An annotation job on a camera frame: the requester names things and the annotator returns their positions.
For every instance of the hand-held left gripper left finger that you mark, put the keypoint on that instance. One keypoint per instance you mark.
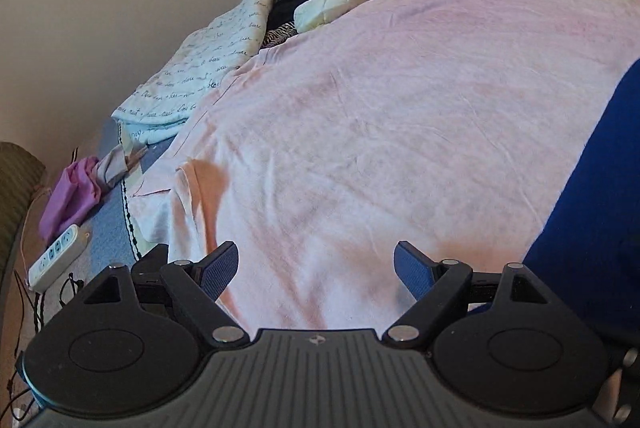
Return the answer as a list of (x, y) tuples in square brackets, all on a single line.
[(222, 265)]

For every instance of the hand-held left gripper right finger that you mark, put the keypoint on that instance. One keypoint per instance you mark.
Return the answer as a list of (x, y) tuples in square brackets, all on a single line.
[(410, 268)]

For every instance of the blue knit sweater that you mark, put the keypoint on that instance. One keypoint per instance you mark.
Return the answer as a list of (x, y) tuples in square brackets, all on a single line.
[(590, 208)]

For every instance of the blue bed sheet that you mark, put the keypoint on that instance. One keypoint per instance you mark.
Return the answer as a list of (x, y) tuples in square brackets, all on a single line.
[(110, 228)]

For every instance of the beige cloth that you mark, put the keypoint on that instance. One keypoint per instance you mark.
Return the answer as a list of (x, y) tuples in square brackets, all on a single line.
[(112, 166)]

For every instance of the pink blanket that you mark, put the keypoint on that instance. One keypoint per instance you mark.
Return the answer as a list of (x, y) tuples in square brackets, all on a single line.
[(375, 118)]

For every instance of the purple cloth bag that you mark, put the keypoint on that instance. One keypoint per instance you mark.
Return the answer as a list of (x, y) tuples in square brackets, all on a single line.
[(70, 203)]

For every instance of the white power strip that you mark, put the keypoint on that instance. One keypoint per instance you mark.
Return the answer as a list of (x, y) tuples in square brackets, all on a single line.
[(55, 255)]

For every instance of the white script-printed quilt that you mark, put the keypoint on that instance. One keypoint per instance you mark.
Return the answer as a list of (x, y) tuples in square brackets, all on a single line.
[(200, 58)]

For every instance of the green wicker chair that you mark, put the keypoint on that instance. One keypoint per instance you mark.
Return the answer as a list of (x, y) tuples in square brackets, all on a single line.
[(17, 188)]

